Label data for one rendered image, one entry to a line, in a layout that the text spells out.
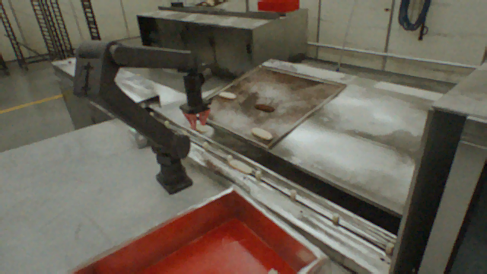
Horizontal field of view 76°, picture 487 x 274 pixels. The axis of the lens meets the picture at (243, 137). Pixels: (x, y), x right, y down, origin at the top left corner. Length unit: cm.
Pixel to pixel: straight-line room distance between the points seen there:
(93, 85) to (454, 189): 65
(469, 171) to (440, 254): 12
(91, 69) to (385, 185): 78
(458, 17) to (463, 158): 409
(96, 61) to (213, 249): 51
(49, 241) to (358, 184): 86
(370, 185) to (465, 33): 364
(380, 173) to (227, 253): 48
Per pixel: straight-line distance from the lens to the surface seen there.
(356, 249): 79
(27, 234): 109
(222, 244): 84
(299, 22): 469
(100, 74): 73
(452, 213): 42
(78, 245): 97
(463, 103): 39
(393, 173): 97
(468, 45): 446
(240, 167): 103
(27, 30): 804
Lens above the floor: 144
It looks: 29 degrees down
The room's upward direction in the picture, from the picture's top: 4 degrees counter-clockwise
